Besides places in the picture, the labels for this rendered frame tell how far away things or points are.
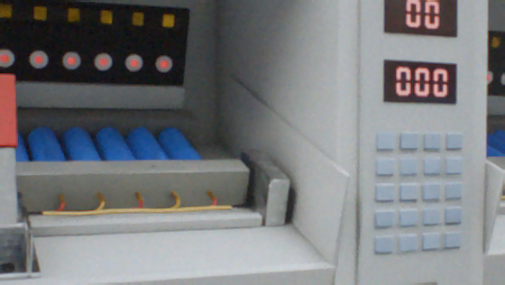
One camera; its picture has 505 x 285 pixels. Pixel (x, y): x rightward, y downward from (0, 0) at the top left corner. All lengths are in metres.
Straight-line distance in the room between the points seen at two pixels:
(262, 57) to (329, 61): 0.10
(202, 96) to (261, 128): 0.10
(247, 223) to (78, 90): 0.16
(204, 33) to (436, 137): 0.23
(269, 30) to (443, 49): 0.12
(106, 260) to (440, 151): 0.18
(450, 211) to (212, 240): 0.13
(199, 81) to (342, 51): 0.20
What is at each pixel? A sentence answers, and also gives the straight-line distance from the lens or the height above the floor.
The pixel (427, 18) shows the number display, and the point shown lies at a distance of 0.43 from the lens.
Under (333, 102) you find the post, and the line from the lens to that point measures 0.41.
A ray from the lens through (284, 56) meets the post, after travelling 0.47.
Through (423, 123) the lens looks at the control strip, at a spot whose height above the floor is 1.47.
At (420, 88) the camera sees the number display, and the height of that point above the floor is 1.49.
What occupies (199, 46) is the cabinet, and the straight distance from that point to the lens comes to 0.59.
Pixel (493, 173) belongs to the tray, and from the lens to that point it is 0.45.
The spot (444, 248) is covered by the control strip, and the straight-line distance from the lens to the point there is 0.44.
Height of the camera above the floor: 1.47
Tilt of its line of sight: 3 degrees down
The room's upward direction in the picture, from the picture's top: straight up
